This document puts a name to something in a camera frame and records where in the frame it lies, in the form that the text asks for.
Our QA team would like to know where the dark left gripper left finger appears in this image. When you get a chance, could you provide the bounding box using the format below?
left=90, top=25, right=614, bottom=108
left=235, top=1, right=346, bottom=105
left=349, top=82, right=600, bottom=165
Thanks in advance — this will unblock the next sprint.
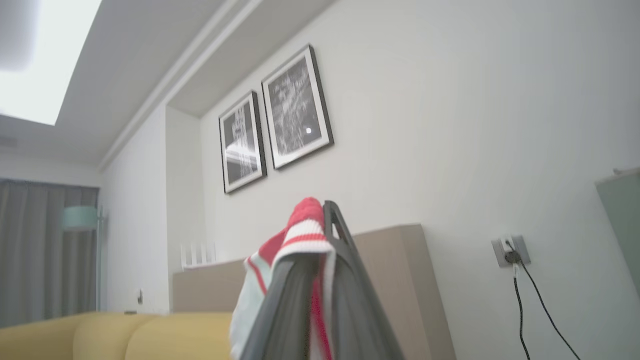
left=240, top=252, right=322, bottom=360

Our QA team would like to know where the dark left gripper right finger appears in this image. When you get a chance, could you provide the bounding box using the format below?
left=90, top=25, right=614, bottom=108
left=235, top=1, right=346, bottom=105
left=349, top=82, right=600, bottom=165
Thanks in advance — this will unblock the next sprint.
left=322, top=200, right=407, bottom=360

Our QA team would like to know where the red garment with white trim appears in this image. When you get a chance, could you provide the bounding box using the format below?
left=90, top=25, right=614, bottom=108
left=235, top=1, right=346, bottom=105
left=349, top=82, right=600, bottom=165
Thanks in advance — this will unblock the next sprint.
left=229, top=196, right=337, bottom=360

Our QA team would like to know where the yellow sofa backrest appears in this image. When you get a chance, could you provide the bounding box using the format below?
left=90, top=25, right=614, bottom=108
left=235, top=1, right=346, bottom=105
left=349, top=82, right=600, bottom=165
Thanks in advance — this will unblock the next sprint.
left=0, top=311, right=235, bottom=360

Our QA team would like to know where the black power plug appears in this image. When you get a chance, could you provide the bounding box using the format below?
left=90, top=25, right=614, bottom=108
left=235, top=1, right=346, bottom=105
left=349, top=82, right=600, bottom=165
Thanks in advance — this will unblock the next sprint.
left=503, top=240, right=522, bottom=266

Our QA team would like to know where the small black framed picture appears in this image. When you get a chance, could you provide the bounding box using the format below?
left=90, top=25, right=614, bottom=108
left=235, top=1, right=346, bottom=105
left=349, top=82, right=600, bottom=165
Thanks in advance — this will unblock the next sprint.
left=218, top=90, right=268, bottom=195

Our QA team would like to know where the large black framed picture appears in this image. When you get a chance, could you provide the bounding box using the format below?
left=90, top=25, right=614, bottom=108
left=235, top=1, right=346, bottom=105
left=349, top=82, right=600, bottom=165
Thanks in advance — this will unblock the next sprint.
left=261, top=44, right=335, bottom=171

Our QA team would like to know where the teal shade floor lamp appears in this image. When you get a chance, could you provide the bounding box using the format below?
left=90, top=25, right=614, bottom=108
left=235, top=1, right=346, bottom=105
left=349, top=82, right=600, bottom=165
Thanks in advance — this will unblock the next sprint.
left=61, top=205, right=107, bottom=312

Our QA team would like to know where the grey curtain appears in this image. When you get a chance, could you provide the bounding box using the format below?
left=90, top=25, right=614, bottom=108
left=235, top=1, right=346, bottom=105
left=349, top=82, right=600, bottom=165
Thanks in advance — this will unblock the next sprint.
left=0, top=179, right=100, bottom=329

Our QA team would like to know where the pale green cabinet panel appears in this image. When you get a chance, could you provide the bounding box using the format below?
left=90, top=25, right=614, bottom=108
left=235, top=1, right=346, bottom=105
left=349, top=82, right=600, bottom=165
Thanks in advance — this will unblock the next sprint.
left=595, top=167, right=640, bottom=297

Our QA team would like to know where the beige wall panel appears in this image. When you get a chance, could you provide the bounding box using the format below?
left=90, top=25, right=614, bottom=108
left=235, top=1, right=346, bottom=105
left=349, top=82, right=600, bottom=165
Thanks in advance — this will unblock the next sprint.
left=172, top=223, right=457, bottom=360

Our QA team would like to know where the white slatted wall fixture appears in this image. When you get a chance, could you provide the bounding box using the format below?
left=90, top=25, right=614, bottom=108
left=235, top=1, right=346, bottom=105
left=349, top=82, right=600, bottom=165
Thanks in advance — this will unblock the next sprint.
left=180, top=242, right=217, bottom=269

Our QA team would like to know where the thin black power cable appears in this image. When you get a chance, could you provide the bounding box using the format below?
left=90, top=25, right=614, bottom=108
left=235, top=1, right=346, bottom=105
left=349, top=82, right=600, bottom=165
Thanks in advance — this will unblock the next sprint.
left=520, top=261, right=582, bottom=360
left=513, top=264, right=532, bottom=360

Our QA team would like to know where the grey wall socket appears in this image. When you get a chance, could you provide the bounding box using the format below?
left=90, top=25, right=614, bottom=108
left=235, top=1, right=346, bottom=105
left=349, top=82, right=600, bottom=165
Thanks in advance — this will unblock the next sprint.
left=491, top=235, right=531, bottom=268

